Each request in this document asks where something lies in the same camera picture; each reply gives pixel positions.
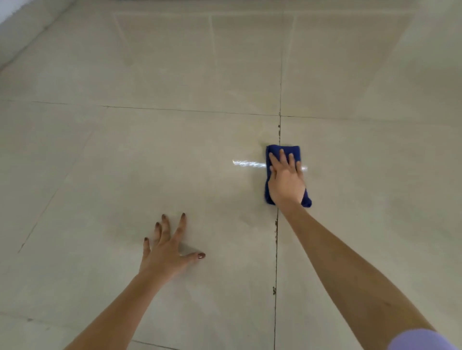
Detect person's left hand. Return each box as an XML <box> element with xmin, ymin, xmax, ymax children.
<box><xmin>139</xmin><ymin>213</ymin><xmax>206</xmax><ymax>286</ymax></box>

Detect person's right hand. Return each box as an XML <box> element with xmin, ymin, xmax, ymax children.
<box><xmin>267</xmin><ymin>149</ymin><xmax>307</xmax><ymax>207</ymax></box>

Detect blue cleaning cloth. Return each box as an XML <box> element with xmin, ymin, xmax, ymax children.
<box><xmin>264</xmin><ymin>144</ymin><xmax>312</xmax><ymax>208</ymax></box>

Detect person's left forearm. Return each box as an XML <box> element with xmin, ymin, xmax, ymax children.
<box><xmin>64</xmin><ymin>273</ymin><xmax>171</xmax><ymax>350</ymax></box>

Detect person's right forearm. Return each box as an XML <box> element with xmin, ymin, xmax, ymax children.
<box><xmin>277</xmin><ymin>202</ymin><xmax>436</xmax><ymax>350</ymax></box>

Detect lavender shirt sleeve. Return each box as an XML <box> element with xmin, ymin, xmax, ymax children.
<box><xmin>388</xmin><ymin>328</ymin><xmax>460</xmax><ymax>350</ymax></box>

